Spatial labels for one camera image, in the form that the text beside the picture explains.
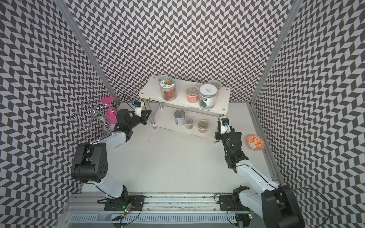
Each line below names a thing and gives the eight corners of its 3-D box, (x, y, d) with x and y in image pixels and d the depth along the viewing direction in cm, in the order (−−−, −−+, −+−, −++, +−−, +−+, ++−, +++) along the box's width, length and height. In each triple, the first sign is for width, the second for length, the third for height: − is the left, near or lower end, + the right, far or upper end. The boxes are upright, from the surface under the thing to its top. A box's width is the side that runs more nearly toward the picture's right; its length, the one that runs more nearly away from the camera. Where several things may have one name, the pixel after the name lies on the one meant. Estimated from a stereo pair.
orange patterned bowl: (249, 153, 94) (252, 148, 89) (245, 139, 101) (248, 135, 96) (263, 153, 94) (266, 148, 90) (258, 139, 101) (261, 135, 96)
